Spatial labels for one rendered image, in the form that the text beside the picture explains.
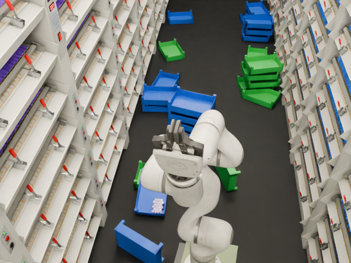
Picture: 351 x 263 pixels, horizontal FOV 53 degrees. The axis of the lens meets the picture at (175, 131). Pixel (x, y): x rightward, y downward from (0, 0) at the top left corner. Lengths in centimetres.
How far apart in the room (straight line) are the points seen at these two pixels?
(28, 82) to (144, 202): 138
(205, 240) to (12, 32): 105
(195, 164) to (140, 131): 229
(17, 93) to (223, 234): 94
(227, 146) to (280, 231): 134
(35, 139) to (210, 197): 70
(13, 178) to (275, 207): 179
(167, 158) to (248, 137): 229
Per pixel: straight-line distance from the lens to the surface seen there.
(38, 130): 148
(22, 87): 137
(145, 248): 214
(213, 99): 261
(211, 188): 137
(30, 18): 136
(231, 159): 127
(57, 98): 161
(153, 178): 88
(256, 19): 434
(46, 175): 158
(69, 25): 171
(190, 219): 148
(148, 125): 305
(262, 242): 243
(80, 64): 180
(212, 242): 152
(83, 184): 203
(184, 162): 73
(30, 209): 150
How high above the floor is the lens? 209
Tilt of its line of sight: 45 degrees down
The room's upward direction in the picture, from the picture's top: straight up
